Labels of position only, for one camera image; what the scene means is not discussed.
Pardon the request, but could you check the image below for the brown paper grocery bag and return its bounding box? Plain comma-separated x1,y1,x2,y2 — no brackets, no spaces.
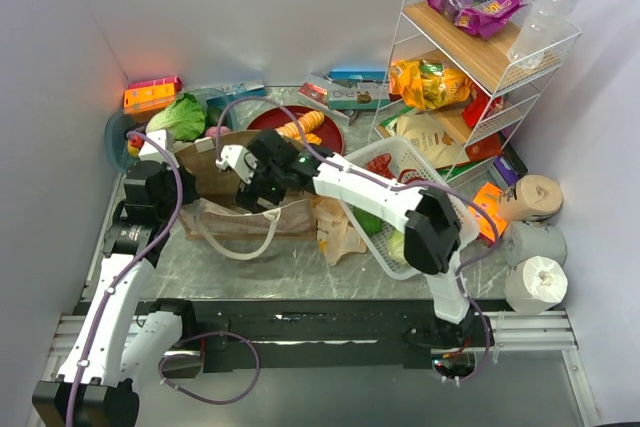
175,130,317,261

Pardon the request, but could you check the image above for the orange plastic grocery bag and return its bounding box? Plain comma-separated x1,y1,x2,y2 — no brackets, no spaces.
312,197,367,266

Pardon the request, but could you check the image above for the yellow orange chips bag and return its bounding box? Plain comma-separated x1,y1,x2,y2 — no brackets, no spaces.
389,59,471,111

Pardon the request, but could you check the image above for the clear water bottle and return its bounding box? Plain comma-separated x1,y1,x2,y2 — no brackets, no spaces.
507,0,580,70

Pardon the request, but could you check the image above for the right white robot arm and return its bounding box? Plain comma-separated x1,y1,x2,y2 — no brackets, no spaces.
216,129,478,325

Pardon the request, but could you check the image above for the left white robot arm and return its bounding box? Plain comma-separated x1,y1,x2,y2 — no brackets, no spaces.
32,161,198,426

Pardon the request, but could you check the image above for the yellow lemon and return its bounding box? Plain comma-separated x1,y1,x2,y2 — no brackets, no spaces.
127,142,140,158

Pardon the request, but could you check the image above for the braided yellow bread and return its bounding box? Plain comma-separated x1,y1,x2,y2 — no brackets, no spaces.
304,133,322,145

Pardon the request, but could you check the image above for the long orange bread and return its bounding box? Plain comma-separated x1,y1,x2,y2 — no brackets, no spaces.
276,110,325,141

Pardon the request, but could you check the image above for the red round plate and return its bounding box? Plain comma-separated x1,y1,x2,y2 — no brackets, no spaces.
246,105,345,154

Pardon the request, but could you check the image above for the green napa cabbage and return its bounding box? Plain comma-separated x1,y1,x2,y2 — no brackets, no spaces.
145,93,206,141

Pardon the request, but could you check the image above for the purple onion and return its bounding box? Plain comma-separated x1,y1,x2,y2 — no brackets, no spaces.
204,125,232,138

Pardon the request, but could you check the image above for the red white box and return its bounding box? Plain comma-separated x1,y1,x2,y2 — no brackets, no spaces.
297,83,352,126

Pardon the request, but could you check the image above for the dark green avocado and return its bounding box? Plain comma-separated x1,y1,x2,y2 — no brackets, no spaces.
206,105,223,127

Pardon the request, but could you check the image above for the teal white box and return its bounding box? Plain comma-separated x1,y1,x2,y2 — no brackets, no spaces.
215,80,266,100

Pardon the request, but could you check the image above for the orange box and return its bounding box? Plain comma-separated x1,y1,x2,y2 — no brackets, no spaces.
123,83,177,113

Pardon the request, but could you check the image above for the blue transparent bowl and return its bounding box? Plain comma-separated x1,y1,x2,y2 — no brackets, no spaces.
105,87,235,173

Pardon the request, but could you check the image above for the red toy lobster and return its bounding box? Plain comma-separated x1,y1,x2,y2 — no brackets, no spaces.
364,153,425,185

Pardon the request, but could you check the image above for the green bell pepper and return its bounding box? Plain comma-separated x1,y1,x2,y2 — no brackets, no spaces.
352,207,383,237

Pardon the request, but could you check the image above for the blue box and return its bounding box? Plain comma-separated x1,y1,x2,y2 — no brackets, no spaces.
329,66,385,82

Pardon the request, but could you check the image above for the pink box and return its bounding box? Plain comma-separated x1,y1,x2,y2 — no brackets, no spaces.
128,76,183,91

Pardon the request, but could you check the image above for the teal cat picture box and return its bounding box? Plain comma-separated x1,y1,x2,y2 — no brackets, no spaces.
328,82,390,111

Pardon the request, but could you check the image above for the white plastic basket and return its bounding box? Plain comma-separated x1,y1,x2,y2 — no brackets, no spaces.
341,136,479,281

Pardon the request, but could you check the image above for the green round cabbage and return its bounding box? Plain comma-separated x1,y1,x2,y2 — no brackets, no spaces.
387,230,407,265

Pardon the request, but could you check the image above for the beige snack bag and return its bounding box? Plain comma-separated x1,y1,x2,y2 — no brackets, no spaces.
377,107,471,169

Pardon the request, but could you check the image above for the red box bottom shelf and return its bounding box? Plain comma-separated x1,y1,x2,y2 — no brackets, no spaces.
465,133,503,162

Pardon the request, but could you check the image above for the red snack packet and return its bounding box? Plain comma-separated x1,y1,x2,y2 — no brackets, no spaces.
461,84,504,129

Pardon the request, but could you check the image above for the orange packet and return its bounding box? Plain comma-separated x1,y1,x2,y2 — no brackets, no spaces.
469,182,508,247

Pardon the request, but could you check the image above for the purple pouch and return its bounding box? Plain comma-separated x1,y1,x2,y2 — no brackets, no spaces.
493,154,529,186

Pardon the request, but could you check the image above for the grey paper roll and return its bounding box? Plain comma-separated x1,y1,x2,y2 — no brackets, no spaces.
501,221,567,267

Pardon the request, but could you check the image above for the white paper roll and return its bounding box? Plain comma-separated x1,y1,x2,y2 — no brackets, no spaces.
505,256,568,315

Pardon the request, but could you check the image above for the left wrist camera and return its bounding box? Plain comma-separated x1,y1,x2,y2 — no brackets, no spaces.
139,129,177,163

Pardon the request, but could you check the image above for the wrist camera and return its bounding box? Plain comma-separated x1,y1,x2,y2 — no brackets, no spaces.
139,129,177,163
216,144,258,184

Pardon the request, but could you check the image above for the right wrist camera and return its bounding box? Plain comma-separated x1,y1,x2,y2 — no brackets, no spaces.
216,144,258,184

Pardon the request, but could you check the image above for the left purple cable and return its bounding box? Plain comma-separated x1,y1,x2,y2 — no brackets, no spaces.
64,130,185,427

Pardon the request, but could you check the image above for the purple cable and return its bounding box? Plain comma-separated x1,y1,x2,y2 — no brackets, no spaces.
214,96,501,383
64,130,185,427

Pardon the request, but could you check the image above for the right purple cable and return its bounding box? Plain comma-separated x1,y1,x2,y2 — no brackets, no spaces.
214,96,501,383

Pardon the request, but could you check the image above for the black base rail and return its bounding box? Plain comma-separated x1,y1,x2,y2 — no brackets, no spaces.
135,298,495,373

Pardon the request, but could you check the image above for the white wire shelf rack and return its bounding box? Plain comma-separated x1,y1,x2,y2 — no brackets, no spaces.
383,0,581,187

